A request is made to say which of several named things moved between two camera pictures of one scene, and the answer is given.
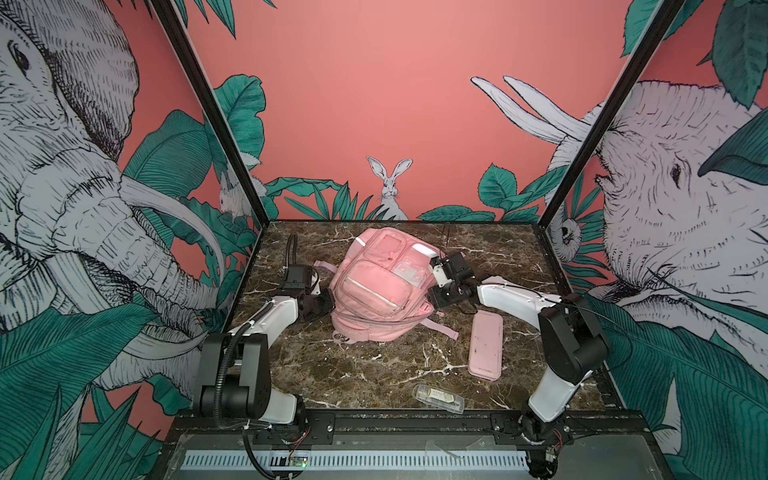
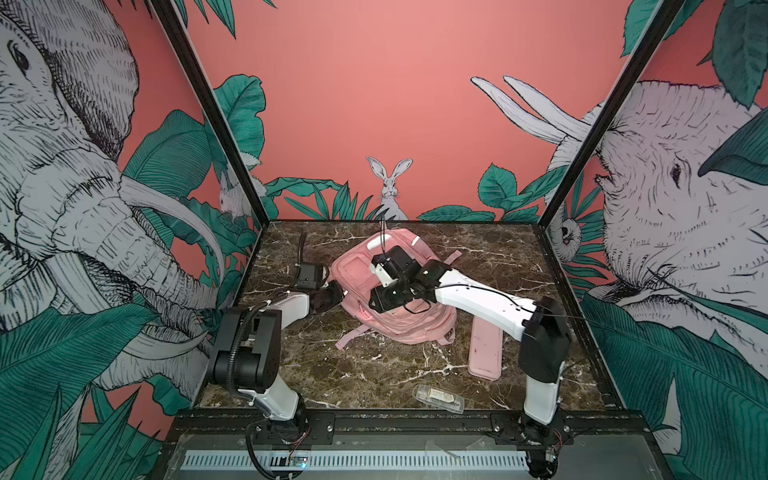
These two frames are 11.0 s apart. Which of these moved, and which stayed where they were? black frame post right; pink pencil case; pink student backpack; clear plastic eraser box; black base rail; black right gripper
Moved: pink student backpack; black right gripper
Stayed: black base rail; clear plastic eraser box; black frame post right; pink pencil case
